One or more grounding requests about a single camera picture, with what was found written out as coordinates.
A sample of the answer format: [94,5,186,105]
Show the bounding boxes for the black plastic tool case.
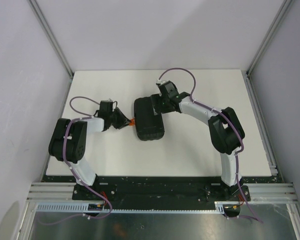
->
[133,97,165,141]

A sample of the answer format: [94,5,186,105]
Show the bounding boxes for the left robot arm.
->
[48,100,133,200]

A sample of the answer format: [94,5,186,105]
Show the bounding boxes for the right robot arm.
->
[150,80,245,201]

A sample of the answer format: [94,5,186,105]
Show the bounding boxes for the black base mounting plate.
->
[41,174,278,211]

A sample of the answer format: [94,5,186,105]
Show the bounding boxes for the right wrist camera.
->
[155,79,169,86]

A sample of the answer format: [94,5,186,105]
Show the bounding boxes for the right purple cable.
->
[158,67,263,223]

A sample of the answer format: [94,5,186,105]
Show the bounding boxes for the grey slotted cable duct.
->
[36,201,224,214]

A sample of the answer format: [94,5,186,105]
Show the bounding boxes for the left aluminium frame post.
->
[27,0,74,79]

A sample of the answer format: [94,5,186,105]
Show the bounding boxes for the aluminium frame post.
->
[246,0,295,76]
[27,0,74,79]

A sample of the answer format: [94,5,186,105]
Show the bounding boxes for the right aluminium frame post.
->
[246,0,295,76]

